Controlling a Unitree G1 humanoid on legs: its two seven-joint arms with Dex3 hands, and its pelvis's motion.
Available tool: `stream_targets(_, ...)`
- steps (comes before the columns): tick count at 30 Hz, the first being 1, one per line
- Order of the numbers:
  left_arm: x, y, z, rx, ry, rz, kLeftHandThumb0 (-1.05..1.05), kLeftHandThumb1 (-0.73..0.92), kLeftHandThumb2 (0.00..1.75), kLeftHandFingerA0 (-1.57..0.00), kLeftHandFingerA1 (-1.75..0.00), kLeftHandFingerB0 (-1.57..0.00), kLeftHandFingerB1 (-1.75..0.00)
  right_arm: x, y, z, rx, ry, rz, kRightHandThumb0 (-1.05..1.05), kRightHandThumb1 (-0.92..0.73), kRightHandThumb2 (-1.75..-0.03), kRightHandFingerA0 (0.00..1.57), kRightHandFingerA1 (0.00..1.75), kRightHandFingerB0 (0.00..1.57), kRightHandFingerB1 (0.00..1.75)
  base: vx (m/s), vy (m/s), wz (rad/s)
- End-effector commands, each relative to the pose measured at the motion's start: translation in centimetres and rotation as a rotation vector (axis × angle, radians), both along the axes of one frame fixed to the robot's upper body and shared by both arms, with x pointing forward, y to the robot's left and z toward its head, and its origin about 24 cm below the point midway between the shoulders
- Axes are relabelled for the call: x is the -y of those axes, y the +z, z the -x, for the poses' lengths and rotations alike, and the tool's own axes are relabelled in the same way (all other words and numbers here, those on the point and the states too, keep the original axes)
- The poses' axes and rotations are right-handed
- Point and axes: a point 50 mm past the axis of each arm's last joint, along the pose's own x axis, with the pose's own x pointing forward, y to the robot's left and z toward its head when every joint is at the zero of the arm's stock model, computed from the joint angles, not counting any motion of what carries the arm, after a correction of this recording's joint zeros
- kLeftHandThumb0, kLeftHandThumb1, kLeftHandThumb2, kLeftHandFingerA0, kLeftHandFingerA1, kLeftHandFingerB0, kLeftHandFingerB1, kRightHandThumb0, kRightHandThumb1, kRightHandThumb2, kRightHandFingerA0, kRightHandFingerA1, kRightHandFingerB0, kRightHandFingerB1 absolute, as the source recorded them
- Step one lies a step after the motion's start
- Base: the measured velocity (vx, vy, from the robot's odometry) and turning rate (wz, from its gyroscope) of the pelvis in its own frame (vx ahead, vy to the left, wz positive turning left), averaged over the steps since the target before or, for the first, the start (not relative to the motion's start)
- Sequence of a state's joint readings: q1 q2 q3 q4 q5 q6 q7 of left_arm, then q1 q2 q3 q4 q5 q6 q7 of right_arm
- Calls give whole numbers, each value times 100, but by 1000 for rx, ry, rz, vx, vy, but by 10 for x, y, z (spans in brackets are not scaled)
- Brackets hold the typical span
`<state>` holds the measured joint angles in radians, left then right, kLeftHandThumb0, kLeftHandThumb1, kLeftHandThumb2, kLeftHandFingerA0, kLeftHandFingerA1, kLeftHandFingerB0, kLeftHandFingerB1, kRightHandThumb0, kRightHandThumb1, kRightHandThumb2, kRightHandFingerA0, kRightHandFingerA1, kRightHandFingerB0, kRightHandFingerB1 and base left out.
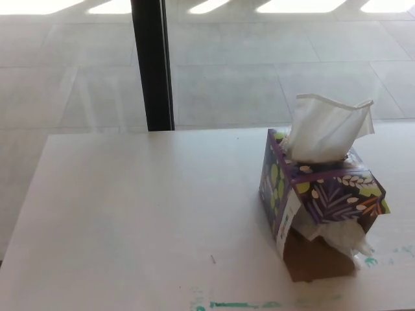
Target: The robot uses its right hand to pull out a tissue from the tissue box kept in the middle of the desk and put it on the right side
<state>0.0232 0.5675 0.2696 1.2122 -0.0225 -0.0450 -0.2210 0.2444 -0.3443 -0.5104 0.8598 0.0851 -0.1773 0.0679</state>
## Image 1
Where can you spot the purple floral tissue box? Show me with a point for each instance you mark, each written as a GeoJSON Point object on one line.
{"type": "Point", "coordinates": [337, 194]}

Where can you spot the white pulled-out tissue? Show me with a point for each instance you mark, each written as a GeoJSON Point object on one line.
{"type": "Point", "coordinates": [324, 129]}

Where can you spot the crumpled white tissue wad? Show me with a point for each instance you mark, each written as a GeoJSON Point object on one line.
{"type": "Point", "coordinates": [347, 236]}

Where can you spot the black window frame post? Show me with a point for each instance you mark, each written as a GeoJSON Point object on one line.
{"type": "Point", "coordinates": [152, 64]}

